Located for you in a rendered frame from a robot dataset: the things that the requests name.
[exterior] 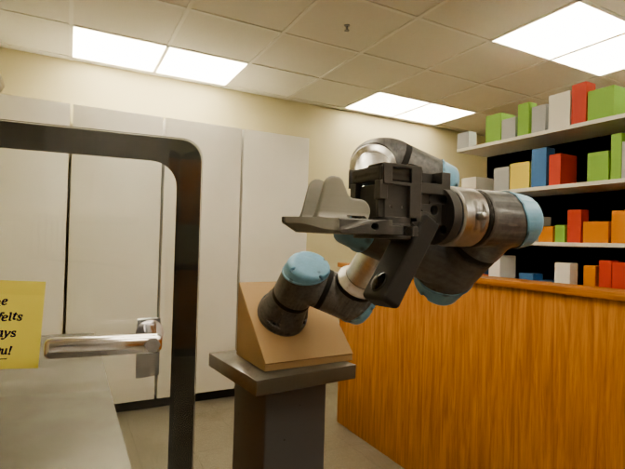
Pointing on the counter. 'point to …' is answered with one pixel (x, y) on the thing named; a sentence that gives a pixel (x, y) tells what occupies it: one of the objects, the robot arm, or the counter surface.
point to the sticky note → (20, 323)
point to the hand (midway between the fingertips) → (294, 227)
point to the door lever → (107, 343)
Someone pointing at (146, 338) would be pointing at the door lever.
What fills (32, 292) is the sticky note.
